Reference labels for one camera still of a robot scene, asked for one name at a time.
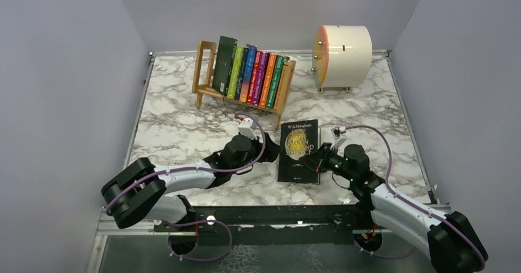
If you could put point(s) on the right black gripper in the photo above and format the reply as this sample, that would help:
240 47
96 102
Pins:
317 160

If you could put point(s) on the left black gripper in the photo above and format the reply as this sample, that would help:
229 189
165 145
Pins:
271 152

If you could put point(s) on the black bottom book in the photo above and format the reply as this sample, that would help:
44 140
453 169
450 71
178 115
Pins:
298 139

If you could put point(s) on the green 104-storey treehouse book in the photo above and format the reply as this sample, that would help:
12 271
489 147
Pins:
275 80

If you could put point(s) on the lime green 65-storey treehouse book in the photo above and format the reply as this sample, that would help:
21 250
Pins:
237 60

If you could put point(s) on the red 13-storey treehouse book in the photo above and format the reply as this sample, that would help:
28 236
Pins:
253 77

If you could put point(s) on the orange 78-storey treehouse book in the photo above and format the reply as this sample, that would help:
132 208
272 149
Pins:
267 79

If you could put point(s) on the purple 117-storey treehouse book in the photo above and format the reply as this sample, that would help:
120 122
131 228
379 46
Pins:
260 78

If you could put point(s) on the dark green forest cover book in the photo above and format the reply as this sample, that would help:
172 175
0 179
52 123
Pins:
223 64

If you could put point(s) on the blue sunset cover book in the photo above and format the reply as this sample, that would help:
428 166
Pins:
248 72

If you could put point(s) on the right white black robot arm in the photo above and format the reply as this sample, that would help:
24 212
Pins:
447 239

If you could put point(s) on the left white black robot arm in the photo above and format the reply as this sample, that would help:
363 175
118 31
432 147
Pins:
139 191

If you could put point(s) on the white cylindrical drum box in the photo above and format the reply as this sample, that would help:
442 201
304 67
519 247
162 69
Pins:
342 57

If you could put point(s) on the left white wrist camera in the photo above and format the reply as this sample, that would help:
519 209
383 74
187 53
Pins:
247 127

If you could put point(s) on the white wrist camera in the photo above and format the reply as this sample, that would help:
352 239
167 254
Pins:
247 127
339 137

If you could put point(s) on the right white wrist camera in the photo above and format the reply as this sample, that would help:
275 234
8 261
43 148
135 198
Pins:
339 137

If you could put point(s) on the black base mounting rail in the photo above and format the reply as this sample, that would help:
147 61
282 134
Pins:
275 225

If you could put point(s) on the aluminium table frame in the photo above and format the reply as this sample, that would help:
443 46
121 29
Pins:
141 191

